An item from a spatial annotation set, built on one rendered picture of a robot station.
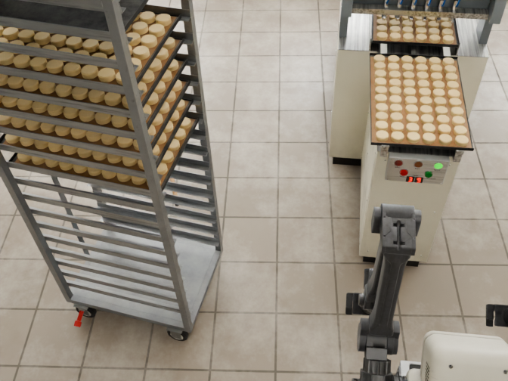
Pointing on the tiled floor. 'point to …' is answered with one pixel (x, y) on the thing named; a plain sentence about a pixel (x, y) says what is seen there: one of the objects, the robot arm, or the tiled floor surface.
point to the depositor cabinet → (347, 96)
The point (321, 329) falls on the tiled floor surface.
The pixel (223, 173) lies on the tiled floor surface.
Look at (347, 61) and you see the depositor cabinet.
